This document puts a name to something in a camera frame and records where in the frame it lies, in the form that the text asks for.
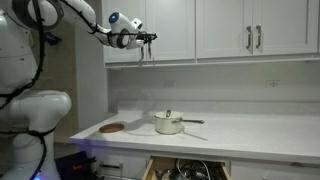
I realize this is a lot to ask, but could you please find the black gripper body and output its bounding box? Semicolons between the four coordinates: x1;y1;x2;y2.
129;31;157;45

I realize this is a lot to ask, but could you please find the door cabinet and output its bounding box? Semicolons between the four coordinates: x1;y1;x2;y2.
102;0;144;64
146;0;195;61

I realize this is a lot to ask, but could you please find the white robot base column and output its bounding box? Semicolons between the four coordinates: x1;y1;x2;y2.
0;0;71;180

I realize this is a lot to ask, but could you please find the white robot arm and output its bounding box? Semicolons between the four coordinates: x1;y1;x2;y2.
8;0;157;50

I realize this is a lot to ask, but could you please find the open wooden drawer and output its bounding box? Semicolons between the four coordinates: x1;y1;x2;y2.
142;157;231;180

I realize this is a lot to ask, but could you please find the cream saucepan with lid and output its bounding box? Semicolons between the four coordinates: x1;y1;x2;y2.
155;110;204;135

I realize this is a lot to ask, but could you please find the white lower drawer front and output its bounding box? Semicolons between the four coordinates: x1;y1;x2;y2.
90;149;148;180

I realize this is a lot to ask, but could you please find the white light switch plate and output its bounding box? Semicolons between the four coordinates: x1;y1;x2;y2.
163;80;176;88

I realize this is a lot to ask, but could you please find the silver drawer bar handle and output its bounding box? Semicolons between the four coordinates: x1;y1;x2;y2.
99;162;123;170

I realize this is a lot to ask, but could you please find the white wall power outlet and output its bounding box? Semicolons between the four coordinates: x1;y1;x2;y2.
266;80;280;88

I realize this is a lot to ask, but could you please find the black coiled cable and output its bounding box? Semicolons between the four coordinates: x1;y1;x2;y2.
175;158;212;180

